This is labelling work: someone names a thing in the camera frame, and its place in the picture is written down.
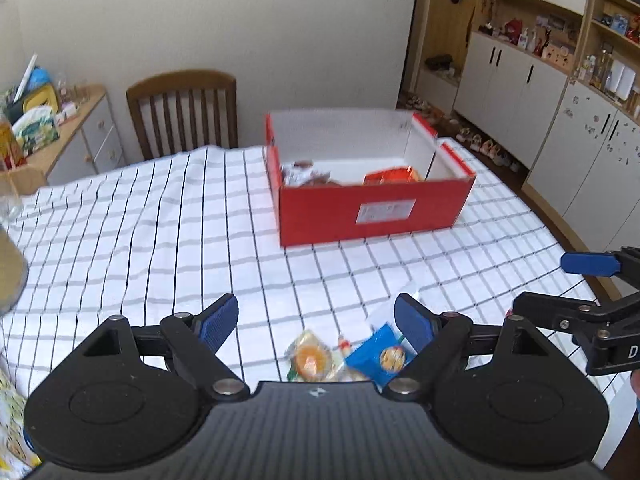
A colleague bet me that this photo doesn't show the yellow container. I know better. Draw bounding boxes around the yellow container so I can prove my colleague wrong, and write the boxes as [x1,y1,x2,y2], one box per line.
[22,84,60,113]

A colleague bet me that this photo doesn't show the dark wooden chair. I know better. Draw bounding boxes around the dark wooden chair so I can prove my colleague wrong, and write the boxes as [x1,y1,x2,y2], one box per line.
[126,70,239,161]

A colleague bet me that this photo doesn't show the colourful printed cloth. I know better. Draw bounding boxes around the colourful printed cloth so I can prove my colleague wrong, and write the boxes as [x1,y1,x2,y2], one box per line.
[0,370,41,480]

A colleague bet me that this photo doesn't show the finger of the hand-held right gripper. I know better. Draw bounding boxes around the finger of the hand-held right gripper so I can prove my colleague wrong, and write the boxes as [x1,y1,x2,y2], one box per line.
[560,246,640,278]
[512,291,613,333]

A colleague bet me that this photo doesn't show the checked white tablecloth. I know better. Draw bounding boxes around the checked white tablecloth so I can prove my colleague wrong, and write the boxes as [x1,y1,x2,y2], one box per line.
[0,135,618,480]

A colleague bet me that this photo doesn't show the green printed tissue pack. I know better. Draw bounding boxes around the green printed tissue pack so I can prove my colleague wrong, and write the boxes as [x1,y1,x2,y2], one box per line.
[12,106,60,155]

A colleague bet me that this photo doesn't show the wooden block calendar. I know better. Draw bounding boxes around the wooden block calendar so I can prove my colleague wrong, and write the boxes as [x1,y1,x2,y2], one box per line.
[542,42,576,68]

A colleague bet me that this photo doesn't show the wooden shelf niche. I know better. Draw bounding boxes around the wooden shelf niche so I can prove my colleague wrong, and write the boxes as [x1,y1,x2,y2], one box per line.
[400,0,483,108]

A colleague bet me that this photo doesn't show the red cardboard box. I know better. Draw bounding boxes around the red cardboard box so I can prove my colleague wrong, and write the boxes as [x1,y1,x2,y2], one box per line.
[265,107,477,247]

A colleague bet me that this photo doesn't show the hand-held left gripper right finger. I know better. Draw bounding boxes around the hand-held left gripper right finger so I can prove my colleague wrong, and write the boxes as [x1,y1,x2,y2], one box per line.
[382,293,553,403]

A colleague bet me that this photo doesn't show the white wall cabinet unit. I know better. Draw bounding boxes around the white wall cabinet unit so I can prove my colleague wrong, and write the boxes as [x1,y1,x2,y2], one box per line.
[452,0,640,241]

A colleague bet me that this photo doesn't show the orange snack packet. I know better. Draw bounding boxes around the orange snack packet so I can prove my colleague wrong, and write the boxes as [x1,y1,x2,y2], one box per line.
[285,330,346,382]

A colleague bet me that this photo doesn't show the row of shoes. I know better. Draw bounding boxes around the row of shoes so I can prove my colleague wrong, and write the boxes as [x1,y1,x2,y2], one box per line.
[397,91,526,171]

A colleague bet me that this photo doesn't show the beige round vessel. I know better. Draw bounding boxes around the beige round vessel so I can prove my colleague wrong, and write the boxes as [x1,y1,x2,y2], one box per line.
[0,225,30,317]

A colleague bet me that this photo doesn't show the clear glass jars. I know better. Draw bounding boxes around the clear glass jars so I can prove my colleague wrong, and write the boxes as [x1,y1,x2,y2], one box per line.
[57,77,91,106]

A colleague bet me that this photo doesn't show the blue snack packet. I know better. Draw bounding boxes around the blue snack packet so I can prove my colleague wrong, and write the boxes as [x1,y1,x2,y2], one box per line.
[345,324,418,380]

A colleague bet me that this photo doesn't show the red snack packet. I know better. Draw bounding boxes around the red snack packet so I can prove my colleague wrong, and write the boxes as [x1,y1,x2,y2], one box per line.
[363,167,422,184]

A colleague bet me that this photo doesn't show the clear drinking glass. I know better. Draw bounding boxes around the clear drinking glass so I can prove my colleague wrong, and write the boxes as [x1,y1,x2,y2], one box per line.
[0,160,23,231]

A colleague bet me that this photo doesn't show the white drawer side cabinet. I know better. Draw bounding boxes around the white drawer side cabinet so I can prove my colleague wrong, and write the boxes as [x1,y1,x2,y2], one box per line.
[30,85,126,186]

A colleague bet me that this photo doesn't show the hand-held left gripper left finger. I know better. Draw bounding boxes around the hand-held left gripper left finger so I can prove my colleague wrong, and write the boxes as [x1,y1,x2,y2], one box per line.
[80,293,251,403]

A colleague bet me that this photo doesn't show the brown snack packet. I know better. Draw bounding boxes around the brown snack packet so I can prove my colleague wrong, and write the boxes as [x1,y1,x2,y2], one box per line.
[292,159,343,187]

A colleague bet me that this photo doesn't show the white stick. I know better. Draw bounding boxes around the white stick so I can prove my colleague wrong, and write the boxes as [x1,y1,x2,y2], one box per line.
[12,53,38,103]

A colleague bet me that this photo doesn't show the group of glass bottles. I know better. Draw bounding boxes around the group of glass bottles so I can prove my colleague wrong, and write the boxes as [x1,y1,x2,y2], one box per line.
[575,42,616,91]

